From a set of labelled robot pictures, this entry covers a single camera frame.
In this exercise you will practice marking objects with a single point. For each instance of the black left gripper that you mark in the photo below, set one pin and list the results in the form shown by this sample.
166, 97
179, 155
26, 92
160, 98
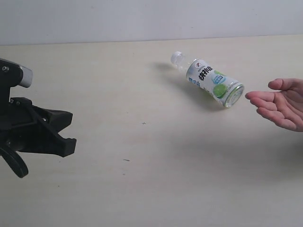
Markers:
19, 129

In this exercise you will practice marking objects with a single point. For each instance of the lime label drink bottle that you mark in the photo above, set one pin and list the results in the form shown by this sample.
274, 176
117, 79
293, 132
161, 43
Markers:
223, 89

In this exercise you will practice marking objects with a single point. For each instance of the person's open hand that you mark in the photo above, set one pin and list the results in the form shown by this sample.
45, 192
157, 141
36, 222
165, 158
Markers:
283, 105

